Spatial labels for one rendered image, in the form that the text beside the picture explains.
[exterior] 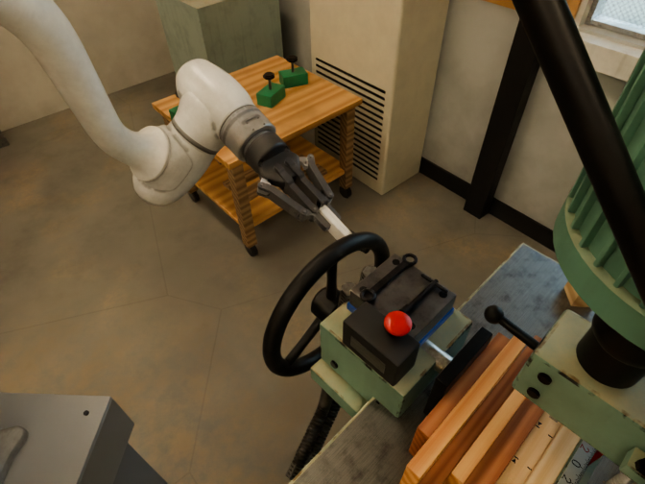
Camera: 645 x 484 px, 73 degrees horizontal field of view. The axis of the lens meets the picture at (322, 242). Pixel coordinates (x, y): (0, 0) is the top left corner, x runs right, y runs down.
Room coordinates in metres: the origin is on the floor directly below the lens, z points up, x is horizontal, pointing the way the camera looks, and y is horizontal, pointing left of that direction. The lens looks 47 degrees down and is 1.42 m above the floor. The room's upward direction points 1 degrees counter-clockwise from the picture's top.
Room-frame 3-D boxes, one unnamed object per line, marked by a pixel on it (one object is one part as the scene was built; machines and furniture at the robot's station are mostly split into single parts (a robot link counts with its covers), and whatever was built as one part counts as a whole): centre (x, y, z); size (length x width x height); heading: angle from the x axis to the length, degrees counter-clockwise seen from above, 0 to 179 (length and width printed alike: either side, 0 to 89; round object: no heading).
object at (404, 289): (0.30, -0.08, 0.99); 0.13 x 0.11 x 0.06; 133
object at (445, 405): (0.21, -0.15, 0.94); 0.16 x 0.01 x 0.07; 133
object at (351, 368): (0.30, -0.09, 0.91); 0.15 x 0.14 x 0.09; 133
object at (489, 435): (0.20, -0.21, 0.93); 0.22 x 0.01 x 0.06; 133
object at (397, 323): (0.26, -0.08, 1.02); 0.03 x 0.03 x 0.01
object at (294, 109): (1.64, 0.26, 0.32); 0.66 x 0.57 x 0.64; 131
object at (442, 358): (0.25, -0.13, 0.95); 0.09 x 0.07 x 0.09; 133
